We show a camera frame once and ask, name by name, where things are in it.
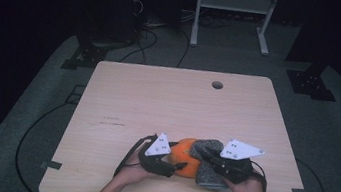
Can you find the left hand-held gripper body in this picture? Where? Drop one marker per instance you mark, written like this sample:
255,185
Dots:
155,164

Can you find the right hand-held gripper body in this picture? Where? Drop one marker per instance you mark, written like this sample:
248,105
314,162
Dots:
235,170

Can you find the orange plush toy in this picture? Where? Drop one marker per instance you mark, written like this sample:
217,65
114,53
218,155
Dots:
186,169

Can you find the grey cloth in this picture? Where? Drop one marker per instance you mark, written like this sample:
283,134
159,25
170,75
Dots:
207,178

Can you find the person's left hand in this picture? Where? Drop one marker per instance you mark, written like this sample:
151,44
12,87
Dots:
133,175

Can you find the black stand base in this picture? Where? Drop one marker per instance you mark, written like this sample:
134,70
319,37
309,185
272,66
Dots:
86,57
310,83

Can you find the white metal stand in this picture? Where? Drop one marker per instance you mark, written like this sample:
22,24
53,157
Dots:
235,3

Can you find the black cabinet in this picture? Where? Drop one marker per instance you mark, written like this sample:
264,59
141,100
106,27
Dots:
110,3

